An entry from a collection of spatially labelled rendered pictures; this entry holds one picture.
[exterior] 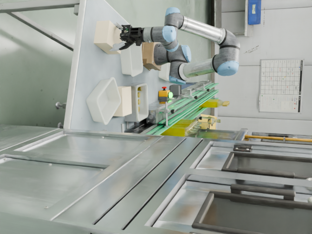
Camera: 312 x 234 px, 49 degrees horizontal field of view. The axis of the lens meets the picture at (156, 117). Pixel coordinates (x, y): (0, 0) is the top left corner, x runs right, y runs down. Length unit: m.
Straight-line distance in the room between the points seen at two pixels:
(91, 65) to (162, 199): 1.11
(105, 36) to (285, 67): 6.54
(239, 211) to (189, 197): 0.13
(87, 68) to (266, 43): 6.58
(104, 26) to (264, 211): 1.29
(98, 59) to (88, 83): 0.16
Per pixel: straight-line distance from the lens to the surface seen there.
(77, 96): 1.67
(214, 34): 1.95
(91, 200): 0.82
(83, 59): 1.72
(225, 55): 1.97
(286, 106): 8.14
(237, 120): 8.30
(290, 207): 0.85
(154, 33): 1.70
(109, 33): 1.80
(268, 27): 8.05
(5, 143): 1.41
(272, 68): 8.05
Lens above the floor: 1.68
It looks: 21 degrees down
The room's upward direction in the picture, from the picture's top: 93 degrees clockwise
